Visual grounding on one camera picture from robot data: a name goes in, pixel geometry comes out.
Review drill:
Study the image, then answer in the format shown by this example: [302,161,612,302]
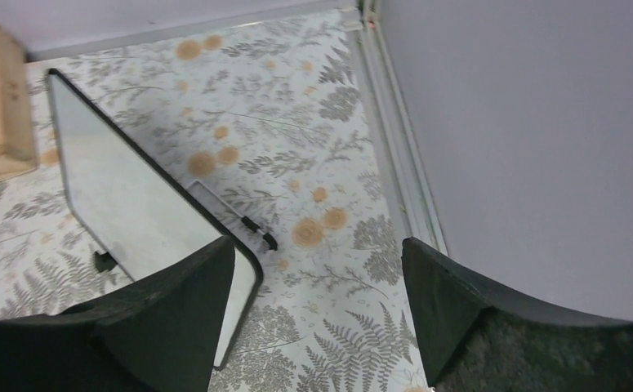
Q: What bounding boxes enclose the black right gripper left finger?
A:
[0,236,234,391]

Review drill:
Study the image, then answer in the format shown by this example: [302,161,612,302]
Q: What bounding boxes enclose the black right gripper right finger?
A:
[401,238,633,391]

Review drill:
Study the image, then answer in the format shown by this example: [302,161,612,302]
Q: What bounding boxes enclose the black framed whiteboard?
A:
[47,69,263,370]

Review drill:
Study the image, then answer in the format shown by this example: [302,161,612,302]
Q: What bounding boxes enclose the floral patterned table mat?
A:
[0,11,427,391]

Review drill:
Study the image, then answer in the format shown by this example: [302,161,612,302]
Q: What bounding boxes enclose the aluminium rail frame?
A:
[28,1,448,254]

